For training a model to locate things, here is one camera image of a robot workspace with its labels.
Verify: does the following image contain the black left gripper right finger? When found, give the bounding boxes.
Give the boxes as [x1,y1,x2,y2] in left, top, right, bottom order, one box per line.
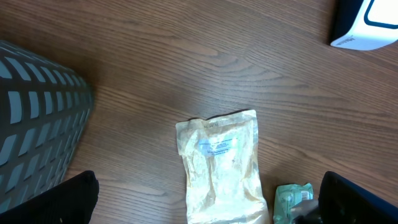
[318,171,397,224]

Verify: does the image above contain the grey plastic mesh basket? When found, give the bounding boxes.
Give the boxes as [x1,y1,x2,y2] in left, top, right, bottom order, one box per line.
[0,40,94,212]

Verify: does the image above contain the teal crinkled snack packet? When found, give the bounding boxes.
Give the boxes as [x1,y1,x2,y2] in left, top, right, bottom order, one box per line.
[273,183,318,224]

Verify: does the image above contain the white barcode scanner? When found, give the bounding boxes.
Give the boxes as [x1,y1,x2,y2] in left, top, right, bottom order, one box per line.
[330,0,397,51]

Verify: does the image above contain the clear white plastic pouch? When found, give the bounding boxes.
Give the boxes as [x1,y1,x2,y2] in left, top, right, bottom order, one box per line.
[175,110,270,223]

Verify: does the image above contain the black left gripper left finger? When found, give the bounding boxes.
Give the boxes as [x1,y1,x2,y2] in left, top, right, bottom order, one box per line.
[1,170,100,224]

